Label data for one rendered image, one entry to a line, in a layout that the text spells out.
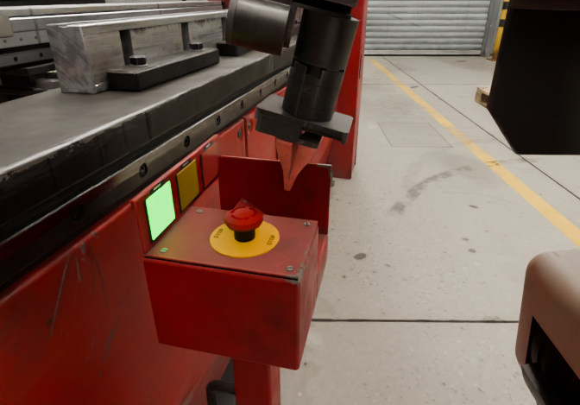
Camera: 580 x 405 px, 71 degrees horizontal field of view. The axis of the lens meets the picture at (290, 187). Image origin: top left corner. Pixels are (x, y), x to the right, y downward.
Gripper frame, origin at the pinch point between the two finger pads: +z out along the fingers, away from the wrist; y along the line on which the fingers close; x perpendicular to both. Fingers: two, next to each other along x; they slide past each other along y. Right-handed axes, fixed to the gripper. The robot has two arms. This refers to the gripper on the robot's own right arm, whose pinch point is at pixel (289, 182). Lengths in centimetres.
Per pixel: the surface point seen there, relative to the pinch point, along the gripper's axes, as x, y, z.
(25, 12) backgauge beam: -27, 60, -4
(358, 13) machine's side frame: -180, 6, -10
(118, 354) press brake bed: 11.4, 15.0, 25.6
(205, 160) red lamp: 0.1, 10.8, 0.4
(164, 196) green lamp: 10.4, 11.0, 0.3
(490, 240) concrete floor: -126, -82, 64
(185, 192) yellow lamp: 6.1, 10.6, 1.8
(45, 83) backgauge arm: -24, 54, 7
